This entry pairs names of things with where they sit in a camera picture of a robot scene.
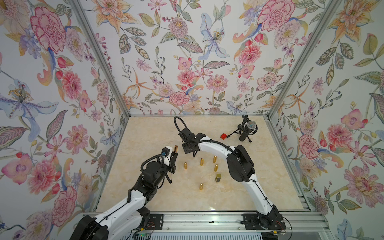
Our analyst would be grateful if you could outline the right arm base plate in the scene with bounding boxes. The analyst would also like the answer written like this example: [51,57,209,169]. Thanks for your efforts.
[241,213,287,231]

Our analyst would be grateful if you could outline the aluminium front rail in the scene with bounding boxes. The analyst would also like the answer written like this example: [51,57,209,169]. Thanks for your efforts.
[73,211,331,233]

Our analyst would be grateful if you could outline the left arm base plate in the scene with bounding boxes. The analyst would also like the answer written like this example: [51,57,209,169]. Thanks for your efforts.
[135,214,164,231]

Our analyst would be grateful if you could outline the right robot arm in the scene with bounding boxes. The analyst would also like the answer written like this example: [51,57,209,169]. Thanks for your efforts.
[174,117,287,231]

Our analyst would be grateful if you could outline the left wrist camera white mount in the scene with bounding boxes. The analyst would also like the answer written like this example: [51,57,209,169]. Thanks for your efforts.
[161,146,173,166]

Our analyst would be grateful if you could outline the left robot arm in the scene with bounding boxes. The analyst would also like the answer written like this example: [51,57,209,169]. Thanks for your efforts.
[70,147,178,240]

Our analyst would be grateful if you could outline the square gold black lipstick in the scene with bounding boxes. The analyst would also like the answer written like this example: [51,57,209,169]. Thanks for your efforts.
[215,174,222,183]

